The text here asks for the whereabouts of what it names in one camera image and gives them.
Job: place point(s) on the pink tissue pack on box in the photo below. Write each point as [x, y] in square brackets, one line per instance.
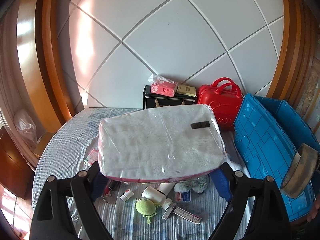
[162, 86]

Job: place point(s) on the pink green sachet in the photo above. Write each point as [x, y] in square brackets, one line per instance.
[92, 157]

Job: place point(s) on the large white pill bottle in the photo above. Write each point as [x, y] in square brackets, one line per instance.
[157, 197]

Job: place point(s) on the round metal tin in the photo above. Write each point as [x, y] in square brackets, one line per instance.
[304, 164]

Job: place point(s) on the operator right hand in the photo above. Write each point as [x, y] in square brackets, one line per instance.
[314, 210]

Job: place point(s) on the clear plastic bag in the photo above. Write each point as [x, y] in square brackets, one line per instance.
[26, 128]

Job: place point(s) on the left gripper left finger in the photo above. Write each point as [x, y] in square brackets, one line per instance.
[52, 218]

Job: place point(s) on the white towel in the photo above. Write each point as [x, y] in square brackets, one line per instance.
[163, 144]

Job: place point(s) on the small gold box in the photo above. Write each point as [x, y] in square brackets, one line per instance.
[186, 90]

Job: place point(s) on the blue plastic storage crate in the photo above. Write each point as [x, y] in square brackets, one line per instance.
[268, 133]

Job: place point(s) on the black gift box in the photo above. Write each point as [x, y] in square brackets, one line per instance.
[151, 100]

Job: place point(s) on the clear floss pick box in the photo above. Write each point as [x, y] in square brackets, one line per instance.
[183, 197]

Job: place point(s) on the small white red-label bottle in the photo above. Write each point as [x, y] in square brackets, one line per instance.
[127, 195]

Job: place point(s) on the green round monster plush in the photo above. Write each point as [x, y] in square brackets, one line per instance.
[146, 208]

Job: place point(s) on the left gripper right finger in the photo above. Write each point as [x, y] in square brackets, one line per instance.
[268, 220]

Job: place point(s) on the red hard-shell handbag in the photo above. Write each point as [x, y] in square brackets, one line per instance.
[224, 97]

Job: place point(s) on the long ointment box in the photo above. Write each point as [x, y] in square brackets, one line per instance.
[187, 215]

